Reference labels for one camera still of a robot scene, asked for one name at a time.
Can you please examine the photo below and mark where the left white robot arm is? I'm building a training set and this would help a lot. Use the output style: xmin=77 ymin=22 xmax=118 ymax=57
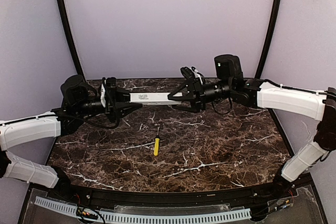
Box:
xmin=1 ymin=74 xmax=142 ymax=188

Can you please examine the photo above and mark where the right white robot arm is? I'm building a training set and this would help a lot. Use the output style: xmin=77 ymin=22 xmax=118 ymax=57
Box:
xmin=167 ymin=55 xmax=335 ymax=183

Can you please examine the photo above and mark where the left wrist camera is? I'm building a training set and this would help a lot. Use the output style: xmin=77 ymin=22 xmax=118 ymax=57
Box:
xmin=100 ymin=77 xmax=117 ymax=109

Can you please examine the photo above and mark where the yellow handled screwdriver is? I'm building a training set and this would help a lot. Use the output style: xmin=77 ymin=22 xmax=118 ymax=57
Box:
xmin=153 ymin=127 xmax=160 ymax=156

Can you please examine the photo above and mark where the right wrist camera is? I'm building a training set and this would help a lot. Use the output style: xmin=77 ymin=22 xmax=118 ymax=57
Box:
xmin=180 ymin=66 xmax=205 ymax=84

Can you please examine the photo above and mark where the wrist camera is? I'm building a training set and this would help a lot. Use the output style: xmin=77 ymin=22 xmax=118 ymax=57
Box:
xmin=100 ymin=77 xmax=117 ymax=109
xmin=180 ymin=66 xmax=205 ymax=84

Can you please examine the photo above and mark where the white slotted cable duct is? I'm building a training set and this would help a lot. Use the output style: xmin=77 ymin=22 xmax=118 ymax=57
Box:
xmin=34 ymin=196 xmax=251 ymax=223

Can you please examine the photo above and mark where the white remote control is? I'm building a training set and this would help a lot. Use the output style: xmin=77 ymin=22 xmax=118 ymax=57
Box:
xmin=130 ymin=92 xmax=182 ymax=105

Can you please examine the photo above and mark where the black frame post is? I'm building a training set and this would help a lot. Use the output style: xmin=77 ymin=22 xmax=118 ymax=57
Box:
xmin=56 ymin=0 xmax=85 ymax=77
xmin=255 ymin=0 xmax=281 ymax=79

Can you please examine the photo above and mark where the black front table rail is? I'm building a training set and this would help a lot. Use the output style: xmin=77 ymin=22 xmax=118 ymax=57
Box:
xmin=70 ymin=184 xmax=277 ymax=208

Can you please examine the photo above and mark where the left black frame post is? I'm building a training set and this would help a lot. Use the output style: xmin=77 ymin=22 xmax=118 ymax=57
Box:
xmin=56 ymin=0 xmax=85 ymax=77

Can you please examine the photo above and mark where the right black frame post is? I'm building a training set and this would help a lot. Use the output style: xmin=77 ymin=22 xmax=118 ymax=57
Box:
xmin=255 ymin=0 xmax=281 ymax=79

